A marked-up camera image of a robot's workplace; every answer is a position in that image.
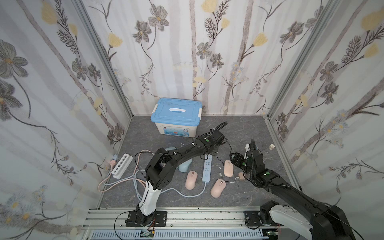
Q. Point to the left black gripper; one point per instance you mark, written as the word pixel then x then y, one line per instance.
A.
pixel 214 137

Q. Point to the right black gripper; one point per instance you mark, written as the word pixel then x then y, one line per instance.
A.
pixel 253 153

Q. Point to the peach charger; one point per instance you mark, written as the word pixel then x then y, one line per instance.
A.
pixel 241 177

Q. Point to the light blue power strip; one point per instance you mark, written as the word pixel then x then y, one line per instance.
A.
pixel 207 169

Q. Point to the peach mouse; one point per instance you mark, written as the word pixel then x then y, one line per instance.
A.
pixel 228 169

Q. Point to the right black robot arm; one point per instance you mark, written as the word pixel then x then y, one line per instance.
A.
pixel 309 218

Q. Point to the blue mouse right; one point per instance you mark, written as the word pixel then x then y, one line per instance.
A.
pixel 183 168

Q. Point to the pink mouse front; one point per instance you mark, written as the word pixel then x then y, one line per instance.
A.
pixel 218 188

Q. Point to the pink mouse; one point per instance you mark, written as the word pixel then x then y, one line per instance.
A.
pixel 218 188
pixel 191 180

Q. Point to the blue mouse near strip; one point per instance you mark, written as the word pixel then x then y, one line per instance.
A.
pixel 170 149

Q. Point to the pink mouse left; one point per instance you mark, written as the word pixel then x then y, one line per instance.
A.
pixel 191 180

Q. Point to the blue lid storage box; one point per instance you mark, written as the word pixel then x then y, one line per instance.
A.
pixel 177 117

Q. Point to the white multi socket power strip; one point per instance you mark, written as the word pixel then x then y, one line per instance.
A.
pixel 121 166

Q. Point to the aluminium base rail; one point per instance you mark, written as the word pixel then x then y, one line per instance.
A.
pixel 185 223

